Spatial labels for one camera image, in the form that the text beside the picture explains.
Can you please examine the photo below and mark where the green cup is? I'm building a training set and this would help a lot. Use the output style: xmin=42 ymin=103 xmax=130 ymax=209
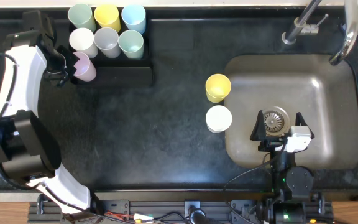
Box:
xmin=118 ymin=29 xmax=145 ymax=60
xmin=67 ymin=2 xmax=97 ymax=33

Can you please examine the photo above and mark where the black tray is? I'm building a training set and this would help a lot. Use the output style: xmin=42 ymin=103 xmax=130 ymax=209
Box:
xmin=68 ymin=12 xmax=154 ymax=88

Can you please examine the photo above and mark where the blue cup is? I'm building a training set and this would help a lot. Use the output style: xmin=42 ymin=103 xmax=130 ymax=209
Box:
xmin=121 ymin=4 xmax=147 ymax=35

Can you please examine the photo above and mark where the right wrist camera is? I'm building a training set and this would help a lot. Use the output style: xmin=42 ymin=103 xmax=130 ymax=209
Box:
xmin=283 ymin=125 xmax=313 ymax=154

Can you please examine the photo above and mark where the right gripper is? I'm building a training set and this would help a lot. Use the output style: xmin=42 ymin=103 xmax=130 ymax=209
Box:
xmin=249 ymin=109 xmax=316 ymax=153

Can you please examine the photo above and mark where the black cable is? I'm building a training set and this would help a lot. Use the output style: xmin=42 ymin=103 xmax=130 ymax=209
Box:
xmin=0 ymin=52 xmax=43 ymax=191
xmin=222 ymin=136 xmax=288 ymax=224

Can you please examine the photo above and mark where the grey cup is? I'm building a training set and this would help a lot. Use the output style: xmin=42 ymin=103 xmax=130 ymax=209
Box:
xmin=93 ymin=27 xmax=122 ymax=59

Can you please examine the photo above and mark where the pink cup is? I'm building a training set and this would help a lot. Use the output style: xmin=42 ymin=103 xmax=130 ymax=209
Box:
xmin=72 ymin=51 xmax=98 ymax=83

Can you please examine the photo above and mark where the white cup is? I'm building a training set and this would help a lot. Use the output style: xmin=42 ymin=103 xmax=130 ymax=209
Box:
xmin=68 ymin=27 xmax=99 ymax=59
xmin=205 ymin=105 xmax=233 ymax=134

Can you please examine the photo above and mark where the yellow cup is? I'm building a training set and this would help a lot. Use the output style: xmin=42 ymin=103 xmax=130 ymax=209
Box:
xmin=93 ymin=3 xmax=121 ymax=34
xmin=205 ymin=73 xmax=232 ymax=104

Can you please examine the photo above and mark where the steel sink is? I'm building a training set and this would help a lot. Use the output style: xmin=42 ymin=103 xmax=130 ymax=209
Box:
xmin=223 ymin=54 xmax=358 ymax=170

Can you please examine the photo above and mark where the steel tap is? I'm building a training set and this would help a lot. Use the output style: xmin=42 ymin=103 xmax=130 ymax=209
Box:
xmin=280 ymin=0 xmax=358 ymax=67

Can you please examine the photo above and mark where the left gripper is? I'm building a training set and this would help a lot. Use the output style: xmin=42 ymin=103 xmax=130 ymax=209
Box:
xmin=44 ymin=45 xmax=81 ymax=87

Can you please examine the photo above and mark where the mounting rail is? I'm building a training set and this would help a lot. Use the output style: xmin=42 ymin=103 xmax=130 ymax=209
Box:
xmin=26 ymin=192 xmax=335 ymax=224

